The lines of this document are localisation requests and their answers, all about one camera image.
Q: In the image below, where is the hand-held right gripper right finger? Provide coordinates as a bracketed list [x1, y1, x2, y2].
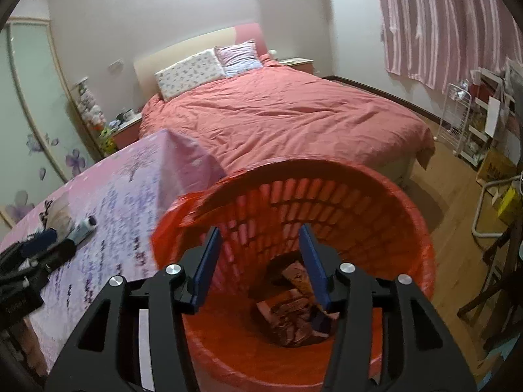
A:
[298, 224, 477, 392]

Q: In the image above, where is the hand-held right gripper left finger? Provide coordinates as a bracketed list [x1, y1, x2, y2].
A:
[45, 225, 223, 392]

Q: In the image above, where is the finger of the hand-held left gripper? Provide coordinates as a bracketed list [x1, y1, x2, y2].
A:
[25, 239, 78, 274]
[0, 229, 59, 268]

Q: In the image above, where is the red and white snack packet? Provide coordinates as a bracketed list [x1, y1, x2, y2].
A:
[281, 262, 316, 295]

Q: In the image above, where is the white tube with black cap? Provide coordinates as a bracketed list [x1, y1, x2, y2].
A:
[67, 216, 98, 244]

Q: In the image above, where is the orange plastic laundry basket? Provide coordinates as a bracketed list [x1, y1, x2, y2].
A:
[152, 156, 434, 392]

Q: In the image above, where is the floral pink tablecloth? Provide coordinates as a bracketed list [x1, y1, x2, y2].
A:
[0, 128, 225, 376]

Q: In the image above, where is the flower-print sliding wardrobe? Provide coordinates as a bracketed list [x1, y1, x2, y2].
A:
[0, 18, 103, 229]

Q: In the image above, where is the pink nightstand with clutter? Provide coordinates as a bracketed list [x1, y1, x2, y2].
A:
[110, 114, 143, 150]

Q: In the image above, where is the bed with coral duvet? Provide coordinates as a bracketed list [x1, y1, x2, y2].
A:
[139, 55, 434, 180]

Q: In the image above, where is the dark wooden chair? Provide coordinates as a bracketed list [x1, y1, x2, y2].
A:
[458, 212, 523, 352]

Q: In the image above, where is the white floral pillow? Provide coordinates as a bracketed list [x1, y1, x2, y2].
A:
[154, 48, 226, 102]

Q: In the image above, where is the yellow paper bag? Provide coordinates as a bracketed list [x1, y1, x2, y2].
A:
[492, 186, 523, 220]

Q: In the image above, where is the pink nightstand with book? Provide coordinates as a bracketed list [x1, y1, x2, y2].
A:
[280, 57, 314, 75]

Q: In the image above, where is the cardboard box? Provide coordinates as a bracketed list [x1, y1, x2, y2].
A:
[476, 147, 517, 182]

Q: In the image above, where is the white trolley cart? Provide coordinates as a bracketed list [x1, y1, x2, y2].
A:
[460, 69, 515, 168]

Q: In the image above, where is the pink striped pillow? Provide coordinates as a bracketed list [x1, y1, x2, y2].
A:
[214, 40, 263, 77]

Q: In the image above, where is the cream and pink headboard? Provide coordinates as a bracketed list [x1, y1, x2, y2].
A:
[134, 24, 264, 90]

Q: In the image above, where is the white paper bag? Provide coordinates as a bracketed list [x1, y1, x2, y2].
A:
[484, 98, 511, 137]

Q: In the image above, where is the pink striped curtain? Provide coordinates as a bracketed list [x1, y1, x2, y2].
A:
[374, 0, 523, 94]

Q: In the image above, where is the hanging string of plush toys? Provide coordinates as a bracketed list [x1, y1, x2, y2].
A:
[74, 77, 115, 152]

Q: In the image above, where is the white tube frame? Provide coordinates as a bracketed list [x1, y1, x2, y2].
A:
[472, 173, 523, 239]

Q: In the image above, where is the white wire rack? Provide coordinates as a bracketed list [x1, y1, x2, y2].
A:
[435, 83, 475, 154]

